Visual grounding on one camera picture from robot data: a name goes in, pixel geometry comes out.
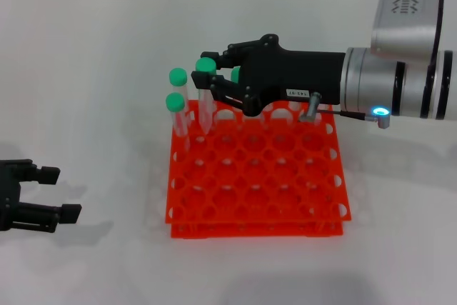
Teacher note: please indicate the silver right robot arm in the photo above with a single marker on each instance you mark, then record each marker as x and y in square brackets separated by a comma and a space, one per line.
[378, 80]

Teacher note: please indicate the orange test tube rack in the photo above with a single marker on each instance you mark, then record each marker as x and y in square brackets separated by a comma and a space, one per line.
[257, 198]

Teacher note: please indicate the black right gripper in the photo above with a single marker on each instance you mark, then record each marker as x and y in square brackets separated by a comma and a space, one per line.
[296, 73]

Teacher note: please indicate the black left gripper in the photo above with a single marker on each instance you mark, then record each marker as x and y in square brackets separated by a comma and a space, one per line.
[9, 194]

